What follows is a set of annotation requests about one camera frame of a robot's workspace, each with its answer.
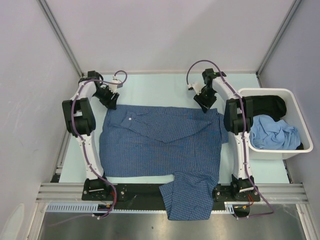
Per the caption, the black garment in bin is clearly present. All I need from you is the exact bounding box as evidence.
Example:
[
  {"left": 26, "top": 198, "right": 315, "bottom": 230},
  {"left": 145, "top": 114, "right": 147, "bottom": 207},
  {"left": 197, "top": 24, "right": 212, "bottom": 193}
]
[{"left": 250, "top": 95, "right": 287, "bottom": 122}]

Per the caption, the white slotted cable duct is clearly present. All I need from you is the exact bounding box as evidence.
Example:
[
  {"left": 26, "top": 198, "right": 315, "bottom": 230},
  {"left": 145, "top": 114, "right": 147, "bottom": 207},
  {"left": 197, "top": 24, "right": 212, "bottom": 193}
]
[{"left": 46, "top": 203, "right": 98, "bottom": 213}]

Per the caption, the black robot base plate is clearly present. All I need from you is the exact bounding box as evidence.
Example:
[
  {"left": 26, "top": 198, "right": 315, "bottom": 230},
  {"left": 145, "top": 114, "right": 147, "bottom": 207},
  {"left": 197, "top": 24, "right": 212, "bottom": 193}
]
[{"left": 81, "top": 179, "right": 261, "bottom": 221}]

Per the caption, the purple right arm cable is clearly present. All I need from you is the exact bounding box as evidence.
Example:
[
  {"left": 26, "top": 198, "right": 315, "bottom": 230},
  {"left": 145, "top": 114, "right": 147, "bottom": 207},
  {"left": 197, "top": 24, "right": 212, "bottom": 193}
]
[{"left": 186, "top": 59, "right": 275, "bottom": 221}]

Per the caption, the blue plaid long sleeve shirt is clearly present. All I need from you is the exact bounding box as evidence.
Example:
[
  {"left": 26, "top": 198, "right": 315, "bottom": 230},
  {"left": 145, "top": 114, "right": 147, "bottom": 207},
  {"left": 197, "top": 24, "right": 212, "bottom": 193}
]
[{"left": 99, "top": 105, "right": 228, "bottom": 221}]

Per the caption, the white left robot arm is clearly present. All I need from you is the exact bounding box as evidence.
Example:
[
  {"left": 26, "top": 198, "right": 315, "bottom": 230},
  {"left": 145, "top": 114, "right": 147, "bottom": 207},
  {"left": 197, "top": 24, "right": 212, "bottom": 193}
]
[{"left": 62, "top": 70, "right": 123, "bottom": 181}]

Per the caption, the left aluminium corner post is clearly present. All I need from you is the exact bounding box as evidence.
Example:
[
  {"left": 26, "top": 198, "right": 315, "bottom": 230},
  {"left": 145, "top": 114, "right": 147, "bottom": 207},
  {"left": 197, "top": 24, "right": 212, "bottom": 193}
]
[{"left": 36, "top": 0, "right": 83, "bottom": 77}]

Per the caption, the aluminium front rail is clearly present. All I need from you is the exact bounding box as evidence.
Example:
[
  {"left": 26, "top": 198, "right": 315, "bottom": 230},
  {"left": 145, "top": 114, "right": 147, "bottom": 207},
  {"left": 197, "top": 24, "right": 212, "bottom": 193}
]
[{"left": 36, "top": 183, "right": 309, "bottom": 204}]

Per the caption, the light blue garment in bin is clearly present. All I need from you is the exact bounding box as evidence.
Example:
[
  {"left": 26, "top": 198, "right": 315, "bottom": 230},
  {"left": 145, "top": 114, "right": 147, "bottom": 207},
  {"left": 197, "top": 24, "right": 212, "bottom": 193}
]
[{"left": 250, "top": 115, "right": 301, "bottom": 150}]

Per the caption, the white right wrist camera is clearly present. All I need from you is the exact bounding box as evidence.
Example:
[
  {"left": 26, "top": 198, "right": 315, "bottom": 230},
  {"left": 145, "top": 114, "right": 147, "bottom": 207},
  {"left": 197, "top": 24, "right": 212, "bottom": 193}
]
[{"left": 187, "top": 82, "right": 203, "bottom": 95}]

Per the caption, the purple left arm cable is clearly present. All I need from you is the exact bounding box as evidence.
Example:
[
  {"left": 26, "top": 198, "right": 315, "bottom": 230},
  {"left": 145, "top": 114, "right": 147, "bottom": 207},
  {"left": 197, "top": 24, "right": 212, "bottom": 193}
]
[{"left": 48, "top": 69, "right": 129, "bottom": 227}]

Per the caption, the aluminium corner post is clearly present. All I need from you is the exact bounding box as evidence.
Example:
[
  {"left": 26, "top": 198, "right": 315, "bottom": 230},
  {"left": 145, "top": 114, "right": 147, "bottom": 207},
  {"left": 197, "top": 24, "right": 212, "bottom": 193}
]
[
  {"left": 255, "top": 0, "right": 303, "bottom": 78},
  {"left": 36, "top": 0, "right": 83, "bottom": 77}
]

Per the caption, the white plastic bin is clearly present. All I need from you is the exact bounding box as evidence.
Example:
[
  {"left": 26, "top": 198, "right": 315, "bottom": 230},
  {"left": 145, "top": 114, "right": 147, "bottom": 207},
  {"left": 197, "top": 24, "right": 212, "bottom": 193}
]
[{"left": 239, "top": 88, "right": 314, "bottom": 160}]

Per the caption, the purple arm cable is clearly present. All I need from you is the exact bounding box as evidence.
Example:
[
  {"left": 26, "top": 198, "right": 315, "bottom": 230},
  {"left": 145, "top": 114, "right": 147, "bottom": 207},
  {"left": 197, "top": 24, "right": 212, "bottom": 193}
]
[
  {"left": 186, "top": 59, "right": 275, "bottom": 221},
  {"left": 48, "top": 69, "right": 129, "bottom": 227}
]

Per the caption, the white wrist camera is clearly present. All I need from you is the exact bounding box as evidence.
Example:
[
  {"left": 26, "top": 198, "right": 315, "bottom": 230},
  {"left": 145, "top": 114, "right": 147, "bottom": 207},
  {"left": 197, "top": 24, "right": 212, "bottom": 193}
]
[
  {"left": 108, "top": 76, "right": 123, "bottom": 93},
  {"left": 187, "top": 82, "right": 203, "bottom": 95}
]

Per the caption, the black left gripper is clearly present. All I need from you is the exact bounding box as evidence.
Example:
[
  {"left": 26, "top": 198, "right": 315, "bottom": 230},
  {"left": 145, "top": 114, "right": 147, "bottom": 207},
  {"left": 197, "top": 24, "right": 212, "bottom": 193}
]
[{"left": 93, "top": 85, "right": 120, "bottom": 110}]

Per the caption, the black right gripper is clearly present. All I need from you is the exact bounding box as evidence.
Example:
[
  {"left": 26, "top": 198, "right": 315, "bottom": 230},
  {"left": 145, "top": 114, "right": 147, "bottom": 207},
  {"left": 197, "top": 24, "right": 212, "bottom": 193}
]
[{"left": 193, "top": 87, "right": 217, "bottom": 113}]

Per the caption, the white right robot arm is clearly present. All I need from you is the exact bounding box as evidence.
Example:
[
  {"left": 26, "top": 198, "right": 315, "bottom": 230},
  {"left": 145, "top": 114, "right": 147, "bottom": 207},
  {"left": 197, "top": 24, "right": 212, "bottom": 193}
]
[{"left": 190, "top": 68, "right": 255, "bottom": 202}]

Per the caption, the right aluminium corner post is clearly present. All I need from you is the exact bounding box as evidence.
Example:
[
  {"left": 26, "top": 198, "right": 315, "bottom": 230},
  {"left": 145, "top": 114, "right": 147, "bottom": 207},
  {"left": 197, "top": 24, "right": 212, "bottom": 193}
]
[{"left": 255, "top": 0, "right": 303, "bottom": 78}]

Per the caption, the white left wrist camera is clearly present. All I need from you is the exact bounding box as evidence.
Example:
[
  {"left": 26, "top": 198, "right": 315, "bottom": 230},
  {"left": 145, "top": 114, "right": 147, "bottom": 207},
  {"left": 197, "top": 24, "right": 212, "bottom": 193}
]
[{"left": 108, "top": 76, "right": 123, "bottom": 93}]

